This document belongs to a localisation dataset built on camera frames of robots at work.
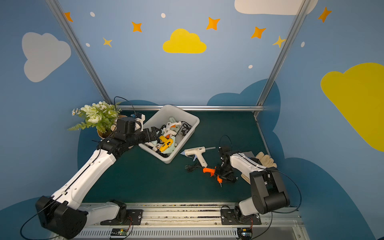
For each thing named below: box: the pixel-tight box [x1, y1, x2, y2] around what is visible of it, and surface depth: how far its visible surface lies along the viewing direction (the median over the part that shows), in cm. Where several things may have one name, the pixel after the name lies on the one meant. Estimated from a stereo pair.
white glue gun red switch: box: [144, 141, 160, 152], surface depth 97 cm
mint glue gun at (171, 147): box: [161, 136, 176, 154], surface depth 97 cm
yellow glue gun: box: [159, 135, 173, 153], surface depth 97 cm
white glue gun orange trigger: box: [165, 121, 182, 133], surface depth 109 cm
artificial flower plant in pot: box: [67, 101, 127, 140], surface depth 79 cm
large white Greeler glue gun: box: [180, 146, 216, 168], surface depth 98 cm
